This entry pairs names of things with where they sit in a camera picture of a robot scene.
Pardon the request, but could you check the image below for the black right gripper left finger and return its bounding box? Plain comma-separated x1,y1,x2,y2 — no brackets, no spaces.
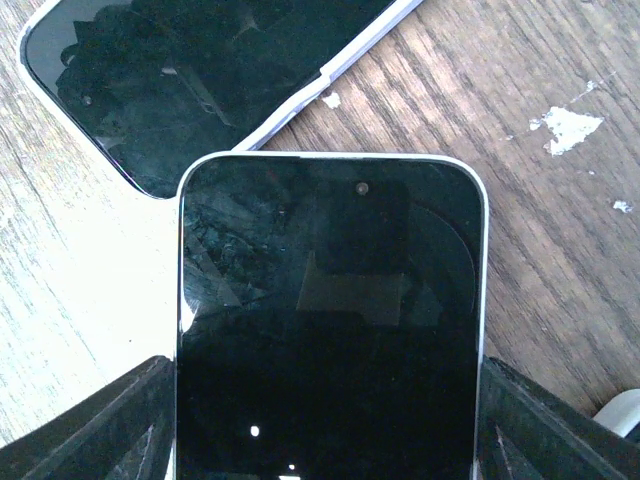
1,355,175,479

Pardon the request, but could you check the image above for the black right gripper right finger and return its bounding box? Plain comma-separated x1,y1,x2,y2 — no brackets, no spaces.
477,357,639,479

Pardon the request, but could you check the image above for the beige phone case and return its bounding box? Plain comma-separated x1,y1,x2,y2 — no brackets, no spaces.
593,388,640,443

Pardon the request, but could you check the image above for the silver-edged black phone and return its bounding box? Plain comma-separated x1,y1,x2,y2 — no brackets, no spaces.
174,152,488,479

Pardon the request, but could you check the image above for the large lilac phone case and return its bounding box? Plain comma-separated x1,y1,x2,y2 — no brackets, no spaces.
17,0,426,201

